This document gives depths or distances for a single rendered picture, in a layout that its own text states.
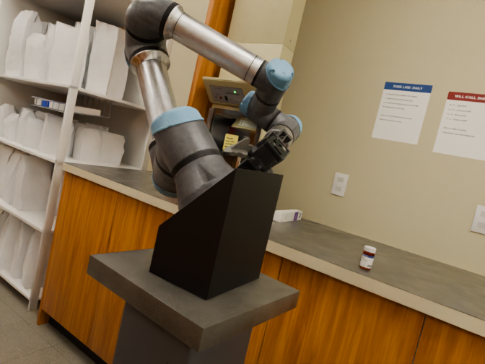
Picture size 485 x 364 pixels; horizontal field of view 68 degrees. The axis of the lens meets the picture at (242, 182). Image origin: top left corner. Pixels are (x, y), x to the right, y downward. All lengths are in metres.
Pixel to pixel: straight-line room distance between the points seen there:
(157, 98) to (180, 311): 0.58
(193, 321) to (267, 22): 1.44
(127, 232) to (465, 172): 1.52
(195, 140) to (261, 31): 1.11
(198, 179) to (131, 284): 0.22
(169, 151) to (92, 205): 1.25
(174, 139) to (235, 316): 0.36
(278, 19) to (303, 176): 0.80
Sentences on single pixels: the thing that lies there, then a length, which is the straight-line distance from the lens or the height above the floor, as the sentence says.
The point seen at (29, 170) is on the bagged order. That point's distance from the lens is 2.74.
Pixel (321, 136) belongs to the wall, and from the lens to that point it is 1.97.
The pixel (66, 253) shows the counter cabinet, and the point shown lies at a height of 0.48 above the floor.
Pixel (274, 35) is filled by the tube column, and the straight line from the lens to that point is 1.74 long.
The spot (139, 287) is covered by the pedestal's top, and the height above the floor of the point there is 0.94.
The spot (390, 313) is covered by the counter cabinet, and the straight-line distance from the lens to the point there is 1.18.
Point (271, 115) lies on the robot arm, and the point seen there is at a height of 1.33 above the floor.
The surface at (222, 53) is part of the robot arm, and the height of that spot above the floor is 1.45.
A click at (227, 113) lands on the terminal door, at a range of 1.74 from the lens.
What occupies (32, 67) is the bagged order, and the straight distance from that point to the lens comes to 2.90.
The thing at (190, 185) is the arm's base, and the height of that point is 1.12.
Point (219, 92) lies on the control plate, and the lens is 1.72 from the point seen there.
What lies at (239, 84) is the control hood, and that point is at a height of 1.49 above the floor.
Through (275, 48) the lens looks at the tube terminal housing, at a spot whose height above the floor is 1.69.
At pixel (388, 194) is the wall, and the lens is 1.85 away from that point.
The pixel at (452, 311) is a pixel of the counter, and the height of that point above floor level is 0.93.
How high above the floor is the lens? 1.21
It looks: 5 degrees down
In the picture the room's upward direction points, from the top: 13 degrees clockwise
